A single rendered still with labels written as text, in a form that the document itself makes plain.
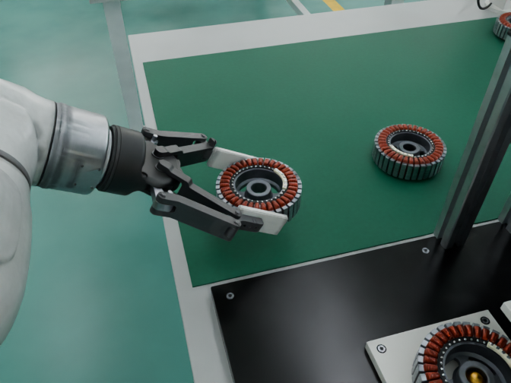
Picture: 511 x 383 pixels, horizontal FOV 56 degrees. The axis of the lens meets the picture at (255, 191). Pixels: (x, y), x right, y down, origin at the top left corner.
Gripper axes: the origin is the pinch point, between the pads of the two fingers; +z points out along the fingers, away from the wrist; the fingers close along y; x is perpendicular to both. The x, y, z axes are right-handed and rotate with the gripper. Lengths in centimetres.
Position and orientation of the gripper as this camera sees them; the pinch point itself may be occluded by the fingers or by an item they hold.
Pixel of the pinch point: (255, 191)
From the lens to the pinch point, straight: 63.1
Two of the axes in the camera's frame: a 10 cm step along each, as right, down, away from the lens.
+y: 2.9, 6.5, -7.0
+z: 8.3, 1.9, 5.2
